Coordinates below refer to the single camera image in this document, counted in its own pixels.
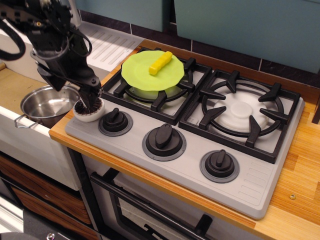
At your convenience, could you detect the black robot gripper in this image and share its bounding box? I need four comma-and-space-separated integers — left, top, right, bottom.
30, 37, 102, 115

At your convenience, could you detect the white brown toy mushroom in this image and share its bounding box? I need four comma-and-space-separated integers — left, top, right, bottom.
72, 97, 105, 123

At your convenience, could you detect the yellow toy fry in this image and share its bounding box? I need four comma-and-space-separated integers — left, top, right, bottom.
148, 51, 173, 75

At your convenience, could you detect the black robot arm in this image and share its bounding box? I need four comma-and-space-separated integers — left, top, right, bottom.
0, 0, 103, 116

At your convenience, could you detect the stainless steel pot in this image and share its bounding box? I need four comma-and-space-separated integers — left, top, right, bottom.
14, 85, 80, 128

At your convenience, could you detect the green plastic plate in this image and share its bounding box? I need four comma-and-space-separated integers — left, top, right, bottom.
121, 50, 185, 91

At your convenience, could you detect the white toy sink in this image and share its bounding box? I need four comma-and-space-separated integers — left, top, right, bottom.
0, 21, 143, 191

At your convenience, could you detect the black left stove knob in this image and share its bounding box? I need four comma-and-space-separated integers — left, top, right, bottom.
98, 107, 134, 137

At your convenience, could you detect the black stove knob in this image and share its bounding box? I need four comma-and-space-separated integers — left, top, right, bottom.
142, 123, 187, 162
98, 107, 134, 137
199, 149, 240, 184

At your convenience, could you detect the grey toy faucet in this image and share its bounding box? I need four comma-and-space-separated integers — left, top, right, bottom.
68, 0, 82, 28

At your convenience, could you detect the black middle stove knob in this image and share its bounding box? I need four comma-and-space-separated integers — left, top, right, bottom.
142, 123, 187, 162

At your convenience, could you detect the wooden drawer front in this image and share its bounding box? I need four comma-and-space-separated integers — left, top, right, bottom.
0, 152, 98, 240

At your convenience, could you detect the black left burner grate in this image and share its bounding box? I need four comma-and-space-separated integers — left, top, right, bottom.
102, 47, 213, 125

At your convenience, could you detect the black burner grate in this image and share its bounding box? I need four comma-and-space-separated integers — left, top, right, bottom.
102, 47, 213, 125
179, 69, 305, 164

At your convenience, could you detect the toy oven door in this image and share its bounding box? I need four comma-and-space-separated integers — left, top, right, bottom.
89, 168, 254, 240

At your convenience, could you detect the grey toy stove top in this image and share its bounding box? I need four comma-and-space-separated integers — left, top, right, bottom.
65, 48, 305, 219

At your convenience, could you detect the black right stove knob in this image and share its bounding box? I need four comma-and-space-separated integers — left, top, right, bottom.
199, 149, 240, 184

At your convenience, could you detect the black right burner grate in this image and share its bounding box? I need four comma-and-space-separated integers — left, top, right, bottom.
179, 69, 305, 164

